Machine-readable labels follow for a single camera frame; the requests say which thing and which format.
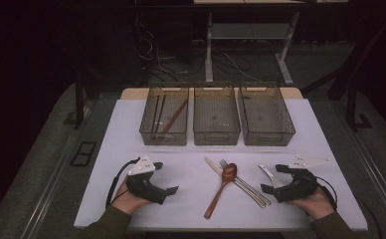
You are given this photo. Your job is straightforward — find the silver metal spoon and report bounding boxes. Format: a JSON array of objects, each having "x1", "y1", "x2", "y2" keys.
[{"x1": 258, "y1": 162, "x2": 286, "y2": 189}]

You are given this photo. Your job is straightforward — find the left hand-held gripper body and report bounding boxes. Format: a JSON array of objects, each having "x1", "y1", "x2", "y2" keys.
[{"x1": 124, "y1": 153, "x2": 168, "y2": 205}]

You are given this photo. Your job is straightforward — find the right hand-held gripper black cable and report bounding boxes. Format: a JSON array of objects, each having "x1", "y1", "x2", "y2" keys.
[{"x1": 314, "y1": 175, "x2": 338, "y2": 212}]

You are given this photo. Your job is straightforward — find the person's left hand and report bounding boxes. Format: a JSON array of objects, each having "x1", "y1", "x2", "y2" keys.
[{"x1": 110, "y1": 180, "x2": 153, "y2": 216}]

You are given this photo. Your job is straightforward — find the person's right hand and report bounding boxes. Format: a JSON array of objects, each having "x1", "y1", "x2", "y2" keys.
[{"x1": 289, "y1": 187, "x2": 336, "y2": 221}]

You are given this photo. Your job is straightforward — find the left hand-held gripper black cable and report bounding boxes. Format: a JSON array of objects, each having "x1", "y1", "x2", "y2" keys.
[{"x1": 104, "y1": 157, "x2": 141, "y2": 209}]

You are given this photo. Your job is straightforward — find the tangled dark floor cables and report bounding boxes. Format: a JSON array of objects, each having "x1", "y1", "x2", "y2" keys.
[{"x1": 134, "y1": 13, "x2": 209, "y2": 84}]

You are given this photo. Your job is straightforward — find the white table cover board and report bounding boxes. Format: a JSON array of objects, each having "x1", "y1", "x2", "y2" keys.
[{"x1": 74, "y1": 98, "x2": 369, "y2": 232}]

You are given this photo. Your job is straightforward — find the silver metal fork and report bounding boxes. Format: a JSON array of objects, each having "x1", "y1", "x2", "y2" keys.
[{"x1": 219, "y1": 158, "x2": 273, "y2": 206}]

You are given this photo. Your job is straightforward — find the silver metal knife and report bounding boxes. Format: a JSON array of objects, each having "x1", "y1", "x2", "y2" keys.
[{"x1": 204, "y1": 156, "x2": 267, "y2": 209}]

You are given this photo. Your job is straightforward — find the black slanted stand leg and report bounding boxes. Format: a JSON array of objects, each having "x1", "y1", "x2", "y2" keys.
[{"x1": 301, "y1": 9, "x2": 386, "y2": 101}]

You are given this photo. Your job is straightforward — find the smoky transparent plastic bin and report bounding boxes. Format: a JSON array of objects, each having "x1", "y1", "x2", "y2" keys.
[
  {"x1": 138, "y1": 85, "x2": 190, "y2": 147},
  {"x1": 238, "y1": 83, "x2": 296, "y2": 147},
  {"x1": 192, "y1": 84, "x2": 242, "y2": 146}
]

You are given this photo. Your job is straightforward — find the brown wooden spoon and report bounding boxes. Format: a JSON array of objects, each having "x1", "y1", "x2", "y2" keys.
[{"x1": 203, "y1": 162, "x2": 239, "y2": 220}]

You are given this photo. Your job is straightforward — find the white floor cable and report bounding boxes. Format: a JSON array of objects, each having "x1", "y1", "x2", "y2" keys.
[{"x1": 221, "y1": 51, "x2": 264, "y2": 83}]

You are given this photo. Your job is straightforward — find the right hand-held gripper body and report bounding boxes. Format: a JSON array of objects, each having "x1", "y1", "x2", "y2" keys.
[{"x1": 274, "y1": 153, "x2": 333, "y2": 204}]

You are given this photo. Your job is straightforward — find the hand-held gripper black cable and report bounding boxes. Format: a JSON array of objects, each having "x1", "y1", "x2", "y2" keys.
[
  {"x1": 314, "y1": 175, "x2": 338, "y2": 212},
  {"x1": 104, "y1": 157, "x2": 141, "y2": 209}
]

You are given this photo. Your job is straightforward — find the white metal desk frame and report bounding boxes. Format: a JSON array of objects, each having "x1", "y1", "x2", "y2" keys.
[{"x1": 194, "y1": 0, "x2": 349, "y2": 87}]

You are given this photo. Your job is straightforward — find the black upright stand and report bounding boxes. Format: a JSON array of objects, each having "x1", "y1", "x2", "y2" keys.
[
  {"x1": 345, "y1": 76, "x2": 373, "y2": 132},
  {"x1": 63, "y1": 74, "x2": 95, "y2": 130}
]

